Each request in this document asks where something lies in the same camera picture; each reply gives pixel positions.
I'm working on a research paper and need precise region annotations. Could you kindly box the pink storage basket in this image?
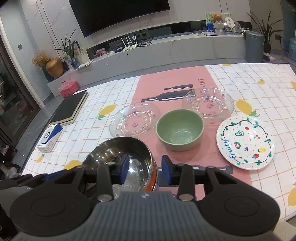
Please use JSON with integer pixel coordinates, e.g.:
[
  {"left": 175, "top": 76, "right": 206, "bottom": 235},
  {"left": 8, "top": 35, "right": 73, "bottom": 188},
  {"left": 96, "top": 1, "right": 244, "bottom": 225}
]
[{"left": 58, "top": 80, "right": 79, "bottom": 98}]

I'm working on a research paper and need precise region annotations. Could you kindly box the blue vase with plant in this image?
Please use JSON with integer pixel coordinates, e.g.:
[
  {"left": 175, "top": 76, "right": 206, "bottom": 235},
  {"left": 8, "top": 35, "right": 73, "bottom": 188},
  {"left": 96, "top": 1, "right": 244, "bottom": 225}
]
[{"left": 55, "top": 30, "right": 81, "bottom": 69}]

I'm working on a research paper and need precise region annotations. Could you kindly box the potted green plant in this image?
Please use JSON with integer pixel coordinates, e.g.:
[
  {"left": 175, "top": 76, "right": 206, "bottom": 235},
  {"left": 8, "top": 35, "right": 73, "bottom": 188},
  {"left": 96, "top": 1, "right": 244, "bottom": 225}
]
[{"left": 248, "top": 11, "right": 282, "bottom": 54}]

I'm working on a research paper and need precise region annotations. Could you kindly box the stainless steel bowl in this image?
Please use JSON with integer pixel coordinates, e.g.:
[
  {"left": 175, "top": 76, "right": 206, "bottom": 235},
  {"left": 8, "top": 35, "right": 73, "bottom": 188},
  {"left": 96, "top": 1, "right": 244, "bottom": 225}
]
[{"left": 82, "top": 137, "right": 159, "bottom": 198}]

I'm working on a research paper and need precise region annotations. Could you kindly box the black notebook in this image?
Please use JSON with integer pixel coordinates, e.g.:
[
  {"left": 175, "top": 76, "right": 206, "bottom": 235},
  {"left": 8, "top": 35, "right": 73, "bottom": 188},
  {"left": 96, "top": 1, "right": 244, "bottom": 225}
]
[{"left": 49, "top": 90, "right": 88, "bottom": 126}]

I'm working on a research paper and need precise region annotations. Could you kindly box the lemon print tablecloth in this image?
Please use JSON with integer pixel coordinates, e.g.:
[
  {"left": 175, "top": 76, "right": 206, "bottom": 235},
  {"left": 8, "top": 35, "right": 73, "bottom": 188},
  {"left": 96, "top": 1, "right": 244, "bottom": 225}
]
[{"left": 23, "top": 64, "right": 295, "bottom": 220}]

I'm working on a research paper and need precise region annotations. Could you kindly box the white fruity painted plate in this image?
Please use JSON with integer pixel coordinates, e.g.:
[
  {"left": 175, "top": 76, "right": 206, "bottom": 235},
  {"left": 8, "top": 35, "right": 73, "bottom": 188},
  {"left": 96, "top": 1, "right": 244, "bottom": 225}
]
[{"left": 216, "top": 115, "right": 275, "bottom": 170}]

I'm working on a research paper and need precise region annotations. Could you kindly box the grey trash bin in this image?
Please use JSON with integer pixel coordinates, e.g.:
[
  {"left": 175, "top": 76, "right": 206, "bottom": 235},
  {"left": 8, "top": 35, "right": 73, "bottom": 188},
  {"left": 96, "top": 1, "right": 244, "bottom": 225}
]
[{"left": 245, "top": 31, "right": 264, "bottom": 63}]

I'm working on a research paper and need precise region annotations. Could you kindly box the white tv cabinet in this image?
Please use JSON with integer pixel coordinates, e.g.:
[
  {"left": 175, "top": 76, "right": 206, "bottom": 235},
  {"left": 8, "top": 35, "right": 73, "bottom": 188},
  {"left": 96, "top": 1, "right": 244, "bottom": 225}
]
[{"left": 48, "top": 33, "right": 245, "bottom": 96}]

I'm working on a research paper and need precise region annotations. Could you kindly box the green ceramic bowl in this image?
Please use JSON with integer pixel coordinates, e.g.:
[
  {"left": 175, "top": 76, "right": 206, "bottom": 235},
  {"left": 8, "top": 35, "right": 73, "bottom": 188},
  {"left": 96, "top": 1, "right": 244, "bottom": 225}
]
[{"left": 156, "top": 109, "right": 205, "bottom": 152}]

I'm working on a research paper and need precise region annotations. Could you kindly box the clear glass plate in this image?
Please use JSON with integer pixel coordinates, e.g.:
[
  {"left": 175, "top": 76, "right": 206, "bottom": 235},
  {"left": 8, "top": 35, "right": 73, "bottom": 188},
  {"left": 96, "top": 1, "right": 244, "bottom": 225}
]
[
  {"left": 109, "top": 102, "right": 161, "bottom": 138},
  {"left": 182, "top": 87, "right": 234, "bottom": 125}
]

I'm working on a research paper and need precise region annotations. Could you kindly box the golden vase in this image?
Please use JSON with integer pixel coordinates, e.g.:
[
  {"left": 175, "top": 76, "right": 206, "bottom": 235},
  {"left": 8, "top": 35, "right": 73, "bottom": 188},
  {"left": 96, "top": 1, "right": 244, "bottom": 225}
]
[{"left": 46, "top": 58, "right": 64, "bottom": 78}]

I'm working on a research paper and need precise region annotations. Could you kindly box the teddy bear toy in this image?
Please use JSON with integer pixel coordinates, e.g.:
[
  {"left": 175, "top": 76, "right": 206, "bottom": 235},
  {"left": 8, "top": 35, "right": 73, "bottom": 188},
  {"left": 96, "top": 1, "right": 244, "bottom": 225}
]
[{"left": 212, "top": 13, "right": 222, "bottom": 24}]

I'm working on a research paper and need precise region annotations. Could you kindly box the white wifi router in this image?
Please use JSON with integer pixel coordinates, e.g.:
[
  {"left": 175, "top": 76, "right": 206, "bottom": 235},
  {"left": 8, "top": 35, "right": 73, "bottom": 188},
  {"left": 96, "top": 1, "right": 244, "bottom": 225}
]
[{"left": 121, "top": 34, "right": 139, "bottom": 51}]

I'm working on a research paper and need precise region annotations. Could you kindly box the black television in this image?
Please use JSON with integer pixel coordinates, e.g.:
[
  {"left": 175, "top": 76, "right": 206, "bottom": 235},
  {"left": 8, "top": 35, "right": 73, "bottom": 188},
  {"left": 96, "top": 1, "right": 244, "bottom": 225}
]
[{"left": 69, "top": 0, "right": 170, "bottom": 37}]

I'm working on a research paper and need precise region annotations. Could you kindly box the white and blue box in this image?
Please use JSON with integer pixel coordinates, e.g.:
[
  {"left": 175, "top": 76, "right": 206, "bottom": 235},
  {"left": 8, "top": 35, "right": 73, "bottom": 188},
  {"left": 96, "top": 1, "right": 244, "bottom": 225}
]
[{"left": 37, "top": 124, "right": 63, "bottom": 153}]

